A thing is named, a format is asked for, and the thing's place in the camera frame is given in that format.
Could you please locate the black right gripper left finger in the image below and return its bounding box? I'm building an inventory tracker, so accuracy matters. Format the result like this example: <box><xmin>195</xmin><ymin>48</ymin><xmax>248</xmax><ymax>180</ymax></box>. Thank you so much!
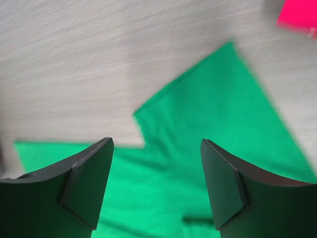
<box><xmin>0</xmin><ymin>137</ymin><xmax>113</xmax><ymax>238</ymax></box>

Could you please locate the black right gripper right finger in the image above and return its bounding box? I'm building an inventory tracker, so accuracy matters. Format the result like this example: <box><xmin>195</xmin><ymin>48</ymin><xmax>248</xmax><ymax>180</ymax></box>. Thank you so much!
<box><xmin>201</xmin><ymin>139</ymin><xmax>317</xmax><ymax>238</ymax></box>

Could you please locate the green t-shirt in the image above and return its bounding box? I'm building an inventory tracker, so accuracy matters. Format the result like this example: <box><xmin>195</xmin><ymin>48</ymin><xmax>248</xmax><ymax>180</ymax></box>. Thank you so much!
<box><xmin>17</xmin><ymin>42</ymin><xmax>317</xmax><ymax>238</ymax></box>

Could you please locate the folded pink t-shirt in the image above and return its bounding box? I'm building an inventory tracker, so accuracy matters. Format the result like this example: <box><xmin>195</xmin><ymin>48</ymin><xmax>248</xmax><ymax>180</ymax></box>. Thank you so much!
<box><xmin>277</xmin><ymin>0</ymin><xmax>317</xmax><ymax>33</ymax></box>

